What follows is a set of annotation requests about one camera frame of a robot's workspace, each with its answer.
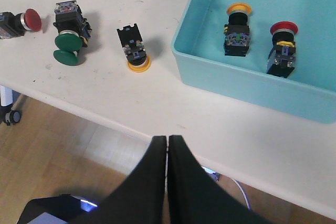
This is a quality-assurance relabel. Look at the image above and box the red push button lying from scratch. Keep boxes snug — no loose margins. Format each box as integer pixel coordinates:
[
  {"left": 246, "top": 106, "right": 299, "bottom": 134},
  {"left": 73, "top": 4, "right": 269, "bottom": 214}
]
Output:
[{"left": 1, "top": 8, "right": 42, "bottom": 39}]

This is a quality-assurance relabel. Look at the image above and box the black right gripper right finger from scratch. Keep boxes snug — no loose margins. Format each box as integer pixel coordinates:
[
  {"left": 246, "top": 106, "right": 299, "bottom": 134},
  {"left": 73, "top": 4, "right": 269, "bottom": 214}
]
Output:
[{"left": 167, "top": 135, "right": 269, "bottom": 223}]

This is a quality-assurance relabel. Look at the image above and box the red push button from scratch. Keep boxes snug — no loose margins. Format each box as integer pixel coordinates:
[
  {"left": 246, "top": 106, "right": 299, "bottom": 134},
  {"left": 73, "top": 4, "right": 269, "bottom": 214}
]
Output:
[
  {"left": 1, "top": 8, "right": 42, "bottom": 39},
  {"left": 266, "top": 21, "right": 298, "bottom": 78}
]

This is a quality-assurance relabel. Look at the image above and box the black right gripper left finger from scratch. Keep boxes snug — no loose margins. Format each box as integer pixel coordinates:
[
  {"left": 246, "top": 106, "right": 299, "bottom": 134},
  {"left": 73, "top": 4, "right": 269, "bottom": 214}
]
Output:
[{"left": 71, "top": 136, "right": 167, "bottom": 223}]

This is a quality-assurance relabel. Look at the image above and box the yellow push button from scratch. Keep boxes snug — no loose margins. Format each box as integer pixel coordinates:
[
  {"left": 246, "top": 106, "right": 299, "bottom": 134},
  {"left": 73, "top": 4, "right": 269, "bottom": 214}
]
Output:
[
  {"left": 117, "top": 23, "right": 151, "bottom": 73},
  {"left": 223, "top": 2, "right": 252, "bottom": 57}
]

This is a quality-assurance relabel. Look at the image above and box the dark device on floor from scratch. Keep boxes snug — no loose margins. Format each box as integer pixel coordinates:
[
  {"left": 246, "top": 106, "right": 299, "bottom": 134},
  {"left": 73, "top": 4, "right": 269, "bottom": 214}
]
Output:
[{"left": 17, "top": 194, "right": 98, "bottom": 224}]

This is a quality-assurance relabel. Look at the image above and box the green push button lying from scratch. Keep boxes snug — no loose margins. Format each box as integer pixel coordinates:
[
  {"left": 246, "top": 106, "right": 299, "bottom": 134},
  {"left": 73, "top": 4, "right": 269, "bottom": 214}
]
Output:
[{"left": 53, "top": 0, "right": 92, "bottom": 52}]

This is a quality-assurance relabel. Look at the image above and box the blue plastic box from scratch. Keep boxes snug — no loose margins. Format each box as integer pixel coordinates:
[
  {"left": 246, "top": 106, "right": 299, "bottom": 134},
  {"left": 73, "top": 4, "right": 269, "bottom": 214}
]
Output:
[{"left": 172, "top": 0, "right": 335, "bottom": 123}]

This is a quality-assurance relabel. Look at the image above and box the yellow push button upside down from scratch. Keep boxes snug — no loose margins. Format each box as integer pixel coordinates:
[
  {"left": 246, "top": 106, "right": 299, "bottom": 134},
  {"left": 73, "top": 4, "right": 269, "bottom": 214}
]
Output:
[{"left": 117, "top": 23, "right": 151, "bottom": 73}]

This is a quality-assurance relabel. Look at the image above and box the green button cap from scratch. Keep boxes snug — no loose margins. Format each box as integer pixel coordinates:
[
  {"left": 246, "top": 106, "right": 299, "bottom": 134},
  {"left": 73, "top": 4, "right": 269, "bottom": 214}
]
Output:
[{"left": 53, "top": 50, "right": 79, "bottom": 66}]

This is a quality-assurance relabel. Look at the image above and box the caster wheel table leg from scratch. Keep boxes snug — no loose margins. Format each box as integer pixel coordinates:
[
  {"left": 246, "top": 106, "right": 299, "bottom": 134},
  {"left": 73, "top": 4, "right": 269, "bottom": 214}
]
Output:
[{"left": 1, "top": 86, "right": 22, "bottom": 126}]

